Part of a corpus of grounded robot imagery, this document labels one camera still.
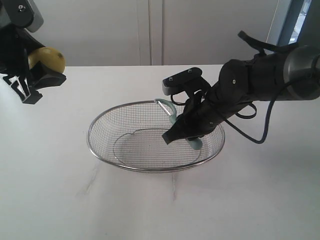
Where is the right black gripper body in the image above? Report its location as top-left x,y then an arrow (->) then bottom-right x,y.
176,91 -> 240,139

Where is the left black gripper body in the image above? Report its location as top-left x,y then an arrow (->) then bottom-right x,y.
0,26 -> 43,105

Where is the yellow lemon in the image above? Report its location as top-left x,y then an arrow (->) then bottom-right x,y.
28,47 -> 66,74

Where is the teal handled vegetable peeler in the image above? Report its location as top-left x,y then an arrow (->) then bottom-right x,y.
154,98 -> 203,150

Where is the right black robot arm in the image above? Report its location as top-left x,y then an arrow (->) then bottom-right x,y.
162,45 -> 320,144

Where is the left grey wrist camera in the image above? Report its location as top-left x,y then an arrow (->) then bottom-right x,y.
0,0 -> 44,33

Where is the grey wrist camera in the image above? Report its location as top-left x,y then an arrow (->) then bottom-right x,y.
162,67 -> 211,97
0,0 -> 44,33

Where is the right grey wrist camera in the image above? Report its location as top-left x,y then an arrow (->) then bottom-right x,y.
162,67 -> 211,97

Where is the oval wire mesh basket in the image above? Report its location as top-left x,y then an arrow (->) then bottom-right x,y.
87,100 -> 225,173

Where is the dark window frame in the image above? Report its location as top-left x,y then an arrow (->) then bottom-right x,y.
267,0 -> 320,48

